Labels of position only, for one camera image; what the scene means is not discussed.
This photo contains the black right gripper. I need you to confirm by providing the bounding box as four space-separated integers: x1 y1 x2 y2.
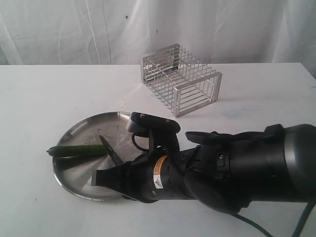
91 128 188 203

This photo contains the black handled knife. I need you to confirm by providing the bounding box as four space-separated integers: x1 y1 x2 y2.
99 135 124 166

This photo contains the green cucumber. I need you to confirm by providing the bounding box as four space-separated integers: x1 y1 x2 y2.
47 145 107 158

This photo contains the wire metal utensil rack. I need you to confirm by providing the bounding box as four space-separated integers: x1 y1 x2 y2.
141 43 223 118

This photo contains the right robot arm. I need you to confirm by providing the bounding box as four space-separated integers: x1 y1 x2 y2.
91 124 316 214

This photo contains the round stainless steel plate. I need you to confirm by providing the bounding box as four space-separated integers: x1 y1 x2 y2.
52 112 141 201

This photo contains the white backdrop curtain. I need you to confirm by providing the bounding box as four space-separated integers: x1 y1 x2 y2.
0 0 316 71

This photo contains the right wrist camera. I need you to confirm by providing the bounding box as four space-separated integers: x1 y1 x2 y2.
126 112 181 133

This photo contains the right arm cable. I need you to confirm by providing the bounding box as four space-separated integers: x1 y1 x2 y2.
232 202 316 237

